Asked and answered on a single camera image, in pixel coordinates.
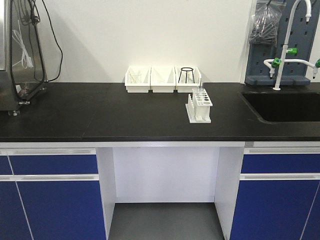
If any small clear glass beaker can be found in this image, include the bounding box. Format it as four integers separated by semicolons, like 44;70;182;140
157;76;166;84

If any white gooseneck lab faucet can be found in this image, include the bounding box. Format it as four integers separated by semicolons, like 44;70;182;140
263;0;320;91

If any white test tube rack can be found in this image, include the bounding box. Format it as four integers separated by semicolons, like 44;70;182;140
185;88;213;124

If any grey pegboard drying rack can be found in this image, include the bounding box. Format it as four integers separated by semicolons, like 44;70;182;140
245;0;320;86

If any glass beaker with stirrer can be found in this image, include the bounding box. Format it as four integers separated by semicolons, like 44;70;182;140
129;70;142;84

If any right white storage bin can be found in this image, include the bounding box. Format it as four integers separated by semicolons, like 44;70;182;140
174;66;202;93

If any plastic bag of pegs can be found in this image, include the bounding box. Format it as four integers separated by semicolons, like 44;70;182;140
248;0;287;46

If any left blue cabinet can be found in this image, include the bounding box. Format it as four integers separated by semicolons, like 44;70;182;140
0;149;108;240

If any left white storage bin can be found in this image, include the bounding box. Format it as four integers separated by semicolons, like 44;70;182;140
124;66;151;93

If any blue cabinet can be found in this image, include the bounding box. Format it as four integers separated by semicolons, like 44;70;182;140
0;149;108;240
230;148;320;240

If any clear glass flask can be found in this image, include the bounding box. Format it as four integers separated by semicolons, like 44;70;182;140
184;73;195;84

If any middle white storage bin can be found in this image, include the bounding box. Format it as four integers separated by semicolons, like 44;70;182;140
150;66;176;93

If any stainless steel lab machine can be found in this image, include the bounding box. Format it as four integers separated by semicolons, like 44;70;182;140
0;0;47;116

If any right blue cabinet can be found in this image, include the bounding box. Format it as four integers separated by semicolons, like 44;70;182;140
230;148;320;240

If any black lab sink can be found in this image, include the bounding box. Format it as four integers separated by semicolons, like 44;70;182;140
241;92;320;123

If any black power cable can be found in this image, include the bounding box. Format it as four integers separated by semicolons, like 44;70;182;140
41;0;64;83

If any white storage bin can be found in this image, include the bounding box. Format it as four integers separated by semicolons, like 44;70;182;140
124;66;151;93
150;66;176;93
174;66;202;93

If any black wire tripod stand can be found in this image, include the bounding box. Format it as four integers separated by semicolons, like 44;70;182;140
178;67;195;84

